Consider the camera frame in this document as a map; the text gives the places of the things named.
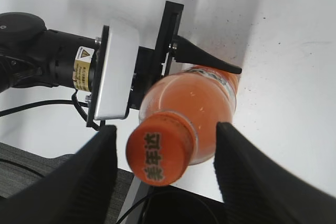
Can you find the orange soda plastic bottle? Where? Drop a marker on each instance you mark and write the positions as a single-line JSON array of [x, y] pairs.
[[202, 95]]

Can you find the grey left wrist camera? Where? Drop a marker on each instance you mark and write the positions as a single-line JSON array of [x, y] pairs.
[[118, 68]]

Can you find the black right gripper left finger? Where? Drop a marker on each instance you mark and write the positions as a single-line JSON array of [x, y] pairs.
[[78, 191]]

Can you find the grey table leg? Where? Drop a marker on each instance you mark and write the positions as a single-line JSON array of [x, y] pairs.
[[137, 191]]

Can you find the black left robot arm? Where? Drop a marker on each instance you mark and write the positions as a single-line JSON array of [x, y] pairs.
[[32, 55]]

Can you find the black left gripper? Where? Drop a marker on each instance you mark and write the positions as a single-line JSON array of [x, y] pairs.
[[149, 65]]

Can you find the orange bottle cap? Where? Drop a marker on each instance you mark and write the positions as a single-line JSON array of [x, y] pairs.
[[160, 149]]

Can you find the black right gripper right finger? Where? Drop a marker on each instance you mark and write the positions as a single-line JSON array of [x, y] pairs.
[[255, 189]]

